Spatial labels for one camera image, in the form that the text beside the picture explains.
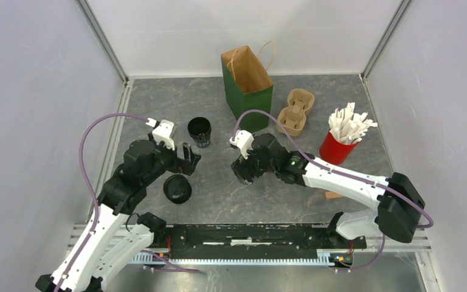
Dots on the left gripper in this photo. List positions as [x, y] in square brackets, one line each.
[182, 165]

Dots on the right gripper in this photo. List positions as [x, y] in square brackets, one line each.
[256, 173]

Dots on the black coffee cup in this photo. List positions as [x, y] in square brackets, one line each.
[199, 129]
[242, 171]

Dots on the green paper bag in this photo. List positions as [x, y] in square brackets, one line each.
[247, 84]

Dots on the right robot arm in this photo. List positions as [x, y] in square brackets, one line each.
[393, 205]

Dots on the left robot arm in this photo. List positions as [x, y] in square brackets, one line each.
[90, 266]

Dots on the cardboard two-cup carrier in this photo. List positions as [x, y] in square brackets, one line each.
[293, 117]

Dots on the red cup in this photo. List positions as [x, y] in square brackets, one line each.
[333, 151]

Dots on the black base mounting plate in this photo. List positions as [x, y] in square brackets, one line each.
[255, 241]

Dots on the white paper stick bundle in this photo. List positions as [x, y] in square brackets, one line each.
[348, 127]

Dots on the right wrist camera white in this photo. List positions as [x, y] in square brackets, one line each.
[242, 141]

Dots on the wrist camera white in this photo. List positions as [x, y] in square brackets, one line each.
[242, 141]
[163, 134]

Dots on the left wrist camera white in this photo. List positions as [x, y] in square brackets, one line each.
[163, 134]

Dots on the slotted cable duct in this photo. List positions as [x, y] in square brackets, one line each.
[322, 259]

